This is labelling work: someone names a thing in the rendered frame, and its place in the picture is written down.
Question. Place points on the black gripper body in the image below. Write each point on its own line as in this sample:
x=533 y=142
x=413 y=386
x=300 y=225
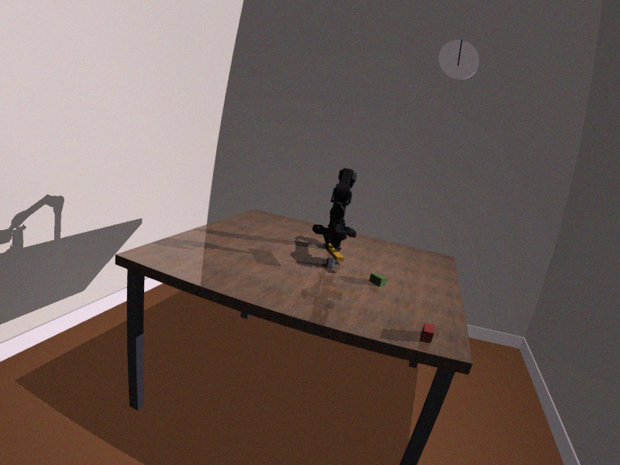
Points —
x=319 y=229

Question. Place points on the yellow bar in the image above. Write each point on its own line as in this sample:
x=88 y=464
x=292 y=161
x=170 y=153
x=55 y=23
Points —
x=334 y=252

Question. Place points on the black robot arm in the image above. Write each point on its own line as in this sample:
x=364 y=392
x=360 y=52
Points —
x=342 y=194

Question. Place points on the red rectangular block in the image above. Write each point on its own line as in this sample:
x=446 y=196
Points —
x=427 y=332

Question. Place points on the green rectangular block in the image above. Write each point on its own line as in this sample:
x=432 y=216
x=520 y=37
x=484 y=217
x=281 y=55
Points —
x=378 y=279

